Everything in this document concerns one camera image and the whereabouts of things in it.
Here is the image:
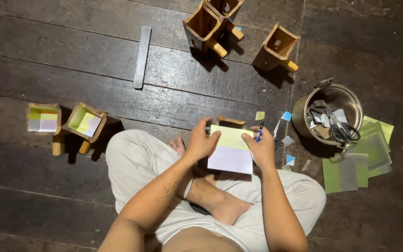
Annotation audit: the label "person's bare lower leg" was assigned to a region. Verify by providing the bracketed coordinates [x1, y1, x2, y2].
[187, 167, 254, 227]

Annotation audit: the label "metal cooking pot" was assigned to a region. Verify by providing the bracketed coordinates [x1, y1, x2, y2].
[291, 77, 364, 150]

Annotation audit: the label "green and grey paper sheet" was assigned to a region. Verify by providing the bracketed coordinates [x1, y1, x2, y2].
[322, 155, 359, 194]

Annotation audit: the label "stack of green paper sheets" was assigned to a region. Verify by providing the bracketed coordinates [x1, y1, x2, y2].
[353, 115, 395, 179]

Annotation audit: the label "person's white trousers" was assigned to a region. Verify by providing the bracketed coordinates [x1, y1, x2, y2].
[105, 129, 327, 252]

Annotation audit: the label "wooden box mould with peg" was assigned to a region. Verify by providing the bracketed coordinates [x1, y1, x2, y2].
[205, 0, 245, 40]
[183, 1, 229, 59]
[253, 22, 301, 73]

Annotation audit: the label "flat grey metal strip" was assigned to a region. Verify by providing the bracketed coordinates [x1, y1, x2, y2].
[133, 25, 152, 90]

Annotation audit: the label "black-handled scissors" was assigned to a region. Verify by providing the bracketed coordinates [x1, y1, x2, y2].
[323, 106, 361, 145]

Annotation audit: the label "heap of cut paper scraps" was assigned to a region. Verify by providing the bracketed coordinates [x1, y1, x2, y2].
[306, 99, 348, 140]

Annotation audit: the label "person's right hand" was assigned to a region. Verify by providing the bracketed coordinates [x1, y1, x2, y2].
[241, 126, 276, 171]

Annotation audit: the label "person's left hand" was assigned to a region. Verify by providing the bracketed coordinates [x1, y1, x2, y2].
[186, 117, 222, 164]

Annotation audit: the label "yellow-green and white paper sheet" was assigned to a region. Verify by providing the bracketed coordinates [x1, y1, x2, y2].
[207, 125, 254, 175]

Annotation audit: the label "paper-lined wooden box mould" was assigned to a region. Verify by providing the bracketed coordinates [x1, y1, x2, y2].
[61, 101, 108, 155]
[26, 102, 66, 157]

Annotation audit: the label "person's bare foot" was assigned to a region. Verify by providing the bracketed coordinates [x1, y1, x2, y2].
[168, 137, 187, 157]

